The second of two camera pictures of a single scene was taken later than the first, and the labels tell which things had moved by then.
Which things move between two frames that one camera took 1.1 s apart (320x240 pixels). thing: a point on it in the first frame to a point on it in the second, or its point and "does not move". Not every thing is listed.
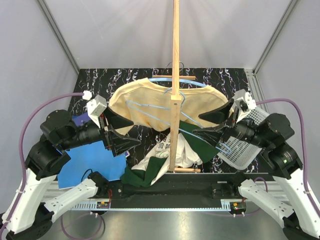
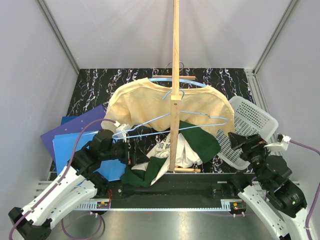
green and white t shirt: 195,148 does not move
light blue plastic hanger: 170,79 does not move
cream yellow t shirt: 147,104 does not move
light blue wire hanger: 130,103 to 114,136
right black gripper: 213,133 to 253,143
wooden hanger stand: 175,97 does not move
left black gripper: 112,139 to 137,156
